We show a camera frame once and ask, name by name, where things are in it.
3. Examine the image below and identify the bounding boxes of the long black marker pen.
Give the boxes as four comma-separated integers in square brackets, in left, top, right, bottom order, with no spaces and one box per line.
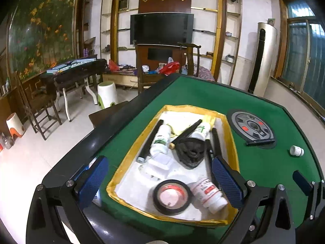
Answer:
[136,119,165,163]

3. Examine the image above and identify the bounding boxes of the red plastic bag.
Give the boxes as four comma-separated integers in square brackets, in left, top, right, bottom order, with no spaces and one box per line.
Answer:
[108,59,120,73]
[159,61,181,76]

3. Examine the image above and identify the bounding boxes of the white-legged side table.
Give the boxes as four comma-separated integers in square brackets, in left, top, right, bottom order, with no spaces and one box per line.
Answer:
[39,58,107,122]

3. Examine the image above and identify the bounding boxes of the black triangular holder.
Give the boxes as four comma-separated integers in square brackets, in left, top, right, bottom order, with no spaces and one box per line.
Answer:
[175,137,206,170]

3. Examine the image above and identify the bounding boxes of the plain white bottle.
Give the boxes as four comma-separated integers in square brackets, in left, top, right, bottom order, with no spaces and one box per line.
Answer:
[290,145,304,157]

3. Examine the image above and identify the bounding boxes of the wooden armchair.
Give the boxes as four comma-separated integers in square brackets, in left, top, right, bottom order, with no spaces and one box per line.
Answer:
[135,42,202,93]

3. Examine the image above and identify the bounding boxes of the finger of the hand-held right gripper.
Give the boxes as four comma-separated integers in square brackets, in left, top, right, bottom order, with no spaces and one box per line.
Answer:
[292,170,325,221]

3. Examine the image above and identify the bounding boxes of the white orange plastic stool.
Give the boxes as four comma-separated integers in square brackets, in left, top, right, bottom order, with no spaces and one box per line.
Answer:
[6,112,26,140]

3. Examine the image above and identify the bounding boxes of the black marker yellow cap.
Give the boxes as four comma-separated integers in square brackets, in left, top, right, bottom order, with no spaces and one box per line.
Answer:
[171,119,203,149]

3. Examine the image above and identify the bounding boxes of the brown wooden stool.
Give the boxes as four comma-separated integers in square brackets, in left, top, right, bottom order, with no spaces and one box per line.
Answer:
[88,101,129,129]

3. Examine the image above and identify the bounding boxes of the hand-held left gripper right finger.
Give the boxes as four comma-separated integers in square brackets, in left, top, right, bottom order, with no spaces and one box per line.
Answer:
[211,156,297,244]

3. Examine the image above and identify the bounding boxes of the stack of books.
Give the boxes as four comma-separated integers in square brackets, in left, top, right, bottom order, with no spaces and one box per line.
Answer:
[46,57,97,75]

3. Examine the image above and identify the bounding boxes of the cream square box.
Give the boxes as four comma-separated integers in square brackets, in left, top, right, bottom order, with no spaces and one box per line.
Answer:
[145,154,172,181]

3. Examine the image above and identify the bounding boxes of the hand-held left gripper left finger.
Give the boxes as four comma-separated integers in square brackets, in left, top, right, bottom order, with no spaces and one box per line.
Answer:
[25,156,109,244]

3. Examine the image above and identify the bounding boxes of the tall standing air conditioner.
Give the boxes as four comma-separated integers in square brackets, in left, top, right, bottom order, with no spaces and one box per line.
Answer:
[248,22,278,96]

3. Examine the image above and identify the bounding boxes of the yellow-edged white tray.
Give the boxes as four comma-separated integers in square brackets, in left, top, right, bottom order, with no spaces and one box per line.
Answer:
[106,104,240,226]

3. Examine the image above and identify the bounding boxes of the wood-framed window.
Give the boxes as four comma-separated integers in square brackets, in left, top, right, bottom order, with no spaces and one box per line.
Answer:
[278,0,325,107]

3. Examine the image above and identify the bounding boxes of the black television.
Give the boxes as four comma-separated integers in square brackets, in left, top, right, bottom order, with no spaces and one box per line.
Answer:
[130,13,194,47]

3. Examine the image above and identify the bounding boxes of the flower wall mural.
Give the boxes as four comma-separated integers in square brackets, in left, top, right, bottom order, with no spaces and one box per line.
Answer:
[7,0,78,83]

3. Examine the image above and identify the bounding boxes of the wooden wall shelf unit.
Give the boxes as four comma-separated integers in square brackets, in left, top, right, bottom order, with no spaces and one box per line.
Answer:
[100,0,243,87]

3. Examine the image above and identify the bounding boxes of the white green plastic stool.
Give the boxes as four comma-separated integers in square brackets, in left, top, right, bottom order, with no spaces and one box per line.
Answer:
[97,81,119,110]

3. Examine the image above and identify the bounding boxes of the white bottle green label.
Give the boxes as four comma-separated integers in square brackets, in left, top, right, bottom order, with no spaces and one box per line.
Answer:
[149,124,172,155]
[190,122,213,142]

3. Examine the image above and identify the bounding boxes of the floral cloth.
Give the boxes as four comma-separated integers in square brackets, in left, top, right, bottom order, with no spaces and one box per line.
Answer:
[194,65,215,82]

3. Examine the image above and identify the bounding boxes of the low wooden cabinet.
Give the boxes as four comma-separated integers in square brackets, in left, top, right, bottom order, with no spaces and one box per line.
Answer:
[103,72,139,89]

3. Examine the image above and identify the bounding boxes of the white bottle red label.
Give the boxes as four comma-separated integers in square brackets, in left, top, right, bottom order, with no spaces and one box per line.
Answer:
[190,177,228,214]

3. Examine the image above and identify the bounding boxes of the round table control panel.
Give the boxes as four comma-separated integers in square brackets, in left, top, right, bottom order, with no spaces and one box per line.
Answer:
[227,109,277,149]

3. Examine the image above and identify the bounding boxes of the glass jar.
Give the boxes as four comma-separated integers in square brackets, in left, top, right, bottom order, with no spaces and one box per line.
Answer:
[2,135,14,150]

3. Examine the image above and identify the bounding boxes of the dark wooden chair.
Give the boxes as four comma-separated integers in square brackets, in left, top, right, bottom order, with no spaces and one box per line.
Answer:
[16,76,63,140]

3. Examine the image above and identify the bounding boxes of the black tape roll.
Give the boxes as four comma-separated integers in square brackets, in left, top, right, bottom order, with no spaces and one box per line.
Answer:
[153,180,194,216]

